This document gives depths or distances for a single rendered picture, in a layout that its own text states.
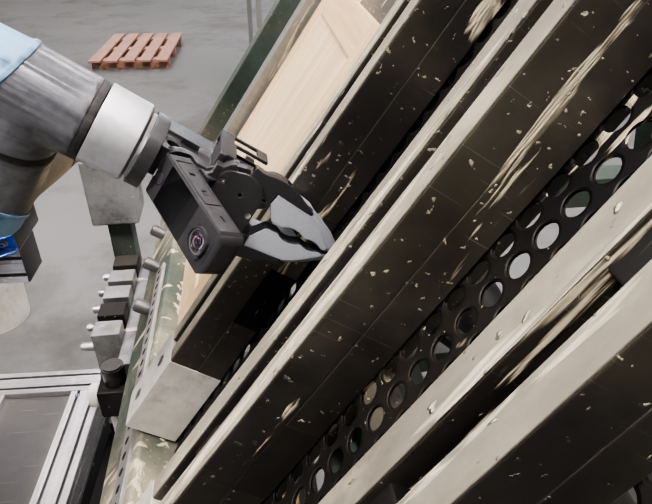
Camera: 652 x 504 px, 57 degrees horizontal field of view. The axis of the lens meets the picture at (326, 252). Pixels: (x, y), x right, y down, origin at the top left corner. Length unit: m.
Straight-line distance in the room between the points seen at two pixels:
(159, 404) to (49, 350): 1.74
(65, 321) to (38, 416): 0.76
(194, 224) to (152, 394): 0.35
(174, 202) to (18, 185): 0.14
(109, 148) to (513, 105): 0.32
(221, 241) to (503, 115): 0.23
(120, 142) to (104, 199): 1.10
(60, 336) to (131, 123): 2.08
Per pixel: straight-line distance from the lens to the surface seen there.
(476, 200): 0.41
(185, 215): 0.51
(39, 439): 1.90
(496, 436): 0.27
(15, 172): 0.58
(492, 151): 0.40
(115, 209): 1.64
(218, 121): 1.58
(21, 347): 2.59
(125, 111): 0.54
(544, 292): 0.27
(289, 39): 1.28
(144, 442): 0.85
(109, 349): 1.28
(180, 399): 0.81
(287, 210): 0.57
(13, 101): 0.54
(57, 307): 2.75
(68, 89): 0.54
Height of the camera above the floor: 1.53
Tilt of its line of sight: 32 degrees down
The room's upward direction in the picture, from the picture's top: straight up
